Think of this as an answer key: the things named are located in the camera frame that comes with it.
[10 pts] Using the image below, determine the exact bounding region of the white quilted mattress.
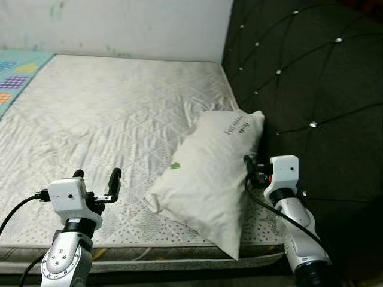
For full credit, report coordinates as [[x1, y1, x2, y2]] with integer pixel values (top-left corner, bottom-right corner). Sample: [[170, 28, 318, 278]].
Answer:
[[0, 54, 287, 276]]

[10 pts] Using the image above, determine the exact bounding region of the black tufted headboard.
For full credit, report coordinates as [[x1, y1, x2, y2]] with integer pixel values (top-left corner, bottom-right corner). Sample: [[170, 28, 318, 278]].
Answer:
[[221, 0, 383, 282]]

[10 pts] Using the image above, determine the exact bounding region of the teal blanket with colourful shapes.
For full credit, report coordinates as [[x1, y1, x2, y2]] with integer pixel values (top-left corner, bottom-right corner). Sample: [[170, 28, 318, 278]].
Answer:
[[0, 50, 54, 117]]

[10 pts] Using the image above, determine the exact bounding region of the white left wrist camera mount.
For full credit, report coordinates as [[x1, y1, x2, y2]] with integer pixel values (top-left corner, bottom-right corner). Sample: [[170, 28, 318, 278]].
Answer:
[[48, 178, 95, 216]]

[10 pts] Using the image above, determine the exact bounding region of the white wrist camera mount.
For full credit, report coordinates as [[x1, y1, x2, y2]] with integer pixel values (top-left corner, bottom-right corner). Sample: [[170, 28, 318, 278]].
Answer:
[[48, 178, 95, 216], [268, 155, 300, 191]]

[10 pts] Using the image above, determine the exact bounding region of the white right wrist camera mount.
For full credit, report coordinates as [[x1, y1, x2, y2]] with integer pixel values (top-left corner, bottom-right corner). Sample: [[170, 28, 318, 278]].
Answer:
[[268, 155, 300, 191]]

